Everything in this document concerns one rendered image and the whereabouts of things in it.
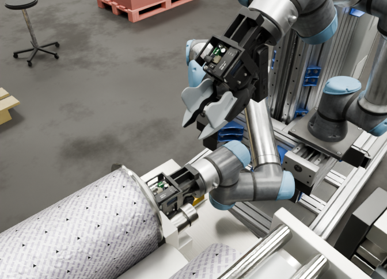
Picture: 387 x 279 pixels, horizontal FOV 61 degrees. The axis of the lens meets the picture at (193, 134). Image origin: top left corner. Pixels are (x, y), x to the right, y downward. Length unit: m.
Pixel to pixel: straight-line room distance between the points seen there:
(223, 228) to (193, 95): 0.48
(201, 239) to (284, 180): 0.27
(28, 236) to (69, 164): 1.98
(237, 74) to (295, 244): 0.29
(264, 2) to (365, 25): 1.11
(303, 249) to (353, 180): 1.83
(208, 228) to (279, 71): 0.81
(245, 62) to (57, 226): 0.36
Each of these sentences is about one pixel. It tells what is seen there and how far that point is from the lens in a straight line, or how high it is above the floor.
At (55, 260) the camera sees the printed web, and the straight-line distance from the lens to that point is 0.48.
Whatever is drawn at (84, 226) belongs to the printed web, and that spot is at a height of 1.31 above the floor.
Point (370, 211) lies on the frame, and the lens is 0.35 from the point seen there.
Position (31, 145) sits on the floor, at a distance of 2.72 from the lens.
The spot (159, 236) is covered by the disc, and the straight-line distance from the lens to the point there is 0.54.
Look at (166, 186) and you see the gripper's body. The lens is 0.70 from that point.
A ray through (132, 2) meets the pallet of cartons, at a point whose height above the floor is 0.23.
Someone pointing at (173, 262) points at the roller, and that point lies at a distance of 0.52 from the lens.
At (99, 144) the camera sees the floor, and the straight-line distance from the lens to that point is 2.55.
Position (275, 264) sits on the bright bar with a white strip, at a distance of 0.30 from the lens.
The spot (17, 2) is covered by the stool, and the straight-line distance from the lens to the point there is 3.64.
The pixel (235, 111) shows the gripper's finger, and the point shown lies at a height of 1.36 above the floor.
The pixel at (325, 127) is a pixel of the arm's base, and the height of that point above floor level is 0.87.
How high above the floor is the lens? 1.70
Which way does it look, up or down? 42 degrees down
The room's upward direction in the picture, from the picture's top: straight up
